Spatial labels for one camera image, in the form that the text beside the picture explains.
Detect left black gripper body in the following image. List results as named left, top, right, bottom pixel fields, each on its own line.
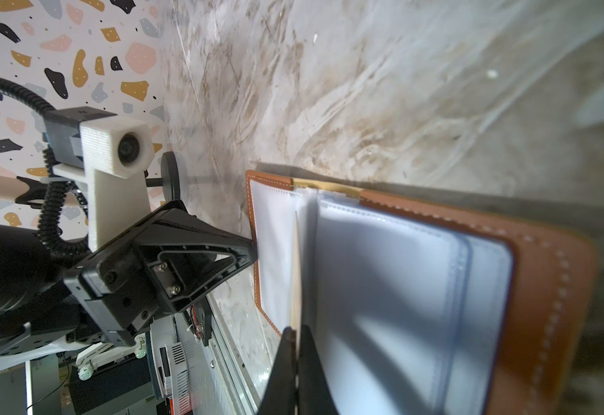
left=63, top=252, right=157, bottom=347

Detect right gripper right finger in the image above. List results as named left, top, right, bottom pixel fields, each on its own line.
left=298, top=325, right=338, bottom=415

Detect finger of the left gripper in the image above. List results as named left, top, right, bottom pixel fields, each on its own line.
left=135, top=201, right=258, bottom=315

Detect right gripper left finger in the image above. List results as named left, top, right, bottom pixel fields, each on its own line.
left=257, top=327, right=298, bottom=415

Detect brown leather card holder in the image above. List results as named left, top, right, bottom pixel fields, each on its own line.
left=245, top=170, right=598, bottom=414

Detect gold VIP credit card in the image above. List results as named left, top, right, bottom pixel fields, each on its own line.
left=290, top=214, right=303, bottom=349

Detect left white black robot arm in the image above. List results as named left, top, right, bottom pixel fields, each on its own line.
left=0, top=201, right=257, bottom=357

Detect black round microphone stand base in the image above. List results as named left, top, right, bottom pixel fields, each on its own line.
left=146, top=151, right=182, bottom=202

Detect aluminium mounting rail frame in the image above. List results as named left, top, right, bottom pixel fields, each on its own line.
left=176, top=298, right=261, bottom=414

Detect left black corrugated cable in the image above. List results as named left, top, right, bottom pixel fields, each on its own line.
left=0, top=71, right=93, bottom=258

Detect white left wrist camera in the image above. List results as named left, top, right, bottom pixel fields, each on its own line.
left=38, top=107, right=154, bottom=257

